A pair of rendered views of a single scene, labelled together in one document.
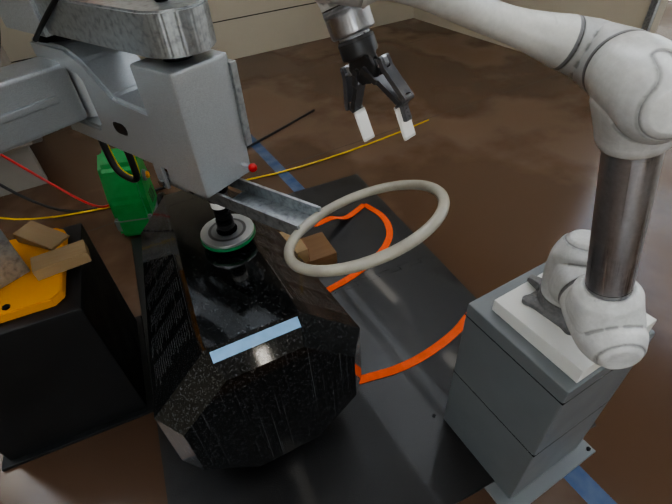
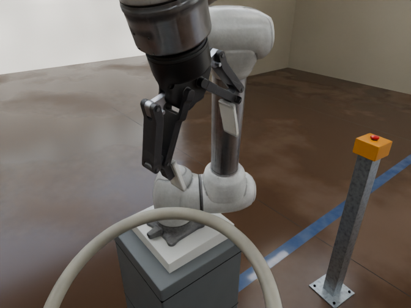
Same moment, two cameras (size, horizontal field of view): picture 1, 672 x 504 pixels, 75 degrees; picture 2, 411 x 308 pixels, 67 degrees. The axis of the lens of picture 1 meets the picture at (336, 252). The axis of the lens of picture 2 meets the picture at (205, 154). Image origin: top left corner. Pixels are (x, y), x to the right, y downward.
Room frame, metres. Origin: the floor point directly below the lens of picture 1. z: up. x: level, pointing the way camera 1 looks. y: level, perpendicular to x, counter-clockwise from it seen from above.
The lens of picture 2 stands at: (0.96, 0.31, 1.73)
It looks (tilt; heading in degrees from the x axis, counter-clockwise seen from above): 28 degrees down; 258
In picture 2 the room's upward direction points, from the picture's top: straight up
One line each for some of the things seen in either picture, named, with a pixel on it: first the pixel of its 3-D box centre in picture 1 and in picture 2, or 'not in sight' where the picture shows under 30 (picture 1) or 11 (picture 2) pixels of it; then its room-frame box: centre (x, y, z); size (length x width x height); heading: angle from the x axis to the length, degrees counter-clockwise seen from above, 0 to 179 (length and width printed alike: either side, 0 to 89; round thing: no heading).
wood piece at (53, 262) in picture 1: (61, 259); not in sight; (1.35, 1.10, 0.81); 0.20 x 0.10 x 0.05; 119
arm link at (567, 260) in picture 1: (578, 268); (175, 192); (0.87, -0.69, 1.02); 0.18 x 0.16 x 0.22; 173
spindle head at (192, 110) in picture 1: (182, 121); not in sight; (1.44, 0.49, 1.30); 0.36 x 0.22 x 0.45; 51
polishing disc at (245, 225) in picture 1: (227, 230); not in sight; (1.39, 0.43, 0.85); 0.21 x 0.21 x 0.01
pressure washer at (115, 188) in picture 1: (122, 172); not in sight; (2.68, 1.42, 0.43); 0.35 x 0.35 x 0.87; 6
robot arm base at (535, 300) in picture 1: (559, 295); (171, 221); (0.90, -0.69, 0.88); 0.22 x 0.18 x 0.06; 30
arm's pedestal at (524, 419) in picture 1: (528, 384); (180, 296); (0.88, -0.70, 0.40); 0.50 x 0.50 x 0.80; 27
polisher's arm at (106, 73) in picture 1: (133, 106); not in sight; (1.65, 0.73, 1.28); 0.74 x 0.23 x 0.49; 51
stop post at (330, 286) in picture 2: not in sight; (349, 225); (-0.11, -0.86, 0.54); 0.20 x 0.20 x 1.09; 21
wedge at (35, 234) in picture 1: (41, 235); not in sight; (1.52, 1.26, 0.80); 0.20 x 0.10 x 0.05; 67
